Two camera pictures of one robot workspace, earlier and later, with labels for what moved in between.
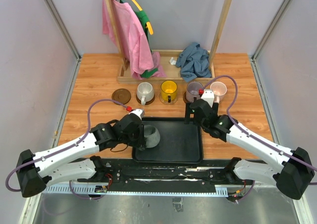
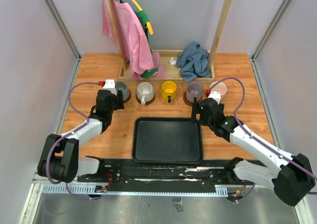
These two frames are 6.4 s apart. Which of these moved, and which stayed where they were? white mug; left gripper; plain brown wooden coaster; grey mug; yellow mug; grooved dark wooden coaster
Moved: grey mug; left gripper
Stayed: grooved dark wooden coaster; plain brown wooden coaster; white mug; yellow mug
